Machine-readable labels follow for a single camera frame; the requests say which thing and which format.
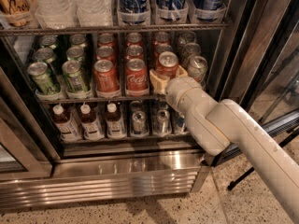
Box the silver 7up can front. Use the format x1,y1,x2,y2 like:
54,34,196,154
187,55,208,83

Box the silver can back right column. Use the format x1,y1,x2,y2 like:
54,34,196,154
178,31,196,46

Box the tea bottle left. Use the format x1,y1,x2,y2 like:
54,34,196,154
52,105,81,142

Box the green can middle far-left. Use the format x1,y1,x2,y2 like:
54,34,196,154
35,48,57,66

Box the right clear water bottle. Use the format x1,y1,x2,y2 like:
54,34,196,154
74,0,112,27

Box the green can column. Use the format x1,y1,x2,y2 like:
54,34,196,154
66,46,85,63
70,34,88,48
62,61,90,93

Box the bottom wire shelf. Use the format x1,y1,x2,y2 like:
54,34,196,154
61,133,192,145

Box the glass fridge door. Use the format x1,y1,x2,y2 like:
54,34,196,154
206,0,299,141

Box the blue Pepsi can right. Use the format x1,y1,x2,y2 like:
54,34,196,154
192,0,225,22

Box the green can back far-left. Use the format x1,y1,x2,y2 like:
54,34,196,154
40,35,58,49

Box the blue pepsi can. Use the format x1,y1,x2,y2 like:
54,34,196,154
156,0,185,21
192,0,225,22
119,0,149,25

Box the middle wire shelf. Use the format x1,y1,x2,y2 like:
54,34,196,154
37,94,165,104

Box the tea bottle right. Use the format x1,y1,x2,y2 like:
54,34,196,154
106,103,126,139

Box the silver can middle right column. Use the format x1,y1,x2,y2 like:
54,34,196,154
180,42,201,67

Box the silver can bottom middle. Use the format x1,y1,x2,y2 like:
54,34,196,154
155,109,170,134

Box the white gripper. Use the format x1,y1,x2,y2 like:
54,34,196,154
149,66,205,114

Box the blue Pepsi can middle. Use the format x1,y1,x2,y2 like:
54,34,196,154
156,0,185,21

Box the silver can bottom left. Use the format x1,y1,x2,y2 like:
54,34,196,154
132,110,147,134

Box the wire shelf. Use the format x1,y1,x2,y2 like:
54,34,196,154
61,133,192,145
37,94,165,104
0,23,229,36

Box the green can front far-left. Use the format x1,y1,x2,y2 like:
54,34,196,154
27,62,61,95

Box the left clear water bottle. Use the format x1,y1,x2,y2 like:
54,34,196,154
36,0,75,29

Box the yellow LaCroix can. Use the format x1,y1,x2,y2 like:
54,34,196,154
0,0,35,28

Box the blue Pepsi can left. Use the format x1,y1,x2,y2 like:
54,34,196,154
119,0,149,25

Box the green can far-left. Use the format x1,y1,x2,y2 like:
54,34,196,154
40,35,58,49
27,62,61,95
35,48,57,66

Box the tea bottle middle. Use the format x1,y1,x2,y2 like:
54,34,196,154
80,104,104,140

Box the tea bottle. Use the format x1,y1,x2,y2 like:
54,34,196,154
52,105,81,142
80,104,104,140
106,103,126,139

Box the red coke can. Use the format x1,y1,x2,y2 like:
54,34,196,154
125,59,148,91
156,51,178,78
96,46,115,63
93,60,120,92
154,44,173,59
97,33,116,48
126,33,143,46
125,45,144,61
152,32,170,46

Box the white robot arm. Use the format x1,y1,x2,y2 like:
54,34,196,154
149,68,299,224

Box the black tripod leg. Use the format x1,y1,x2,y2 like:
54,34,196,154
227,128,299,190

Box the silver can column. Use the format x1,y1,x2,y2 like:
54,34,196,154
180,42,201,67
178,31,196,46

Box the clear water bottle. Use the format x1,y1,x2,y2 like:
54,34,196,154
36,0,75,29
74,0,112,27

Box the blue silver can bottom right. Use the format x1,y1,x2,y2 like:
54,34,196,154
175,113,186,133

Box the top wire shelf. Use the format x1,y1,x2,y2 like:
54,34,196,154
0,23,229,36

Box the stainless steel fridge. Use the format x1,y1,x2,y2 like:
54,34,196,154
0,0,236,210

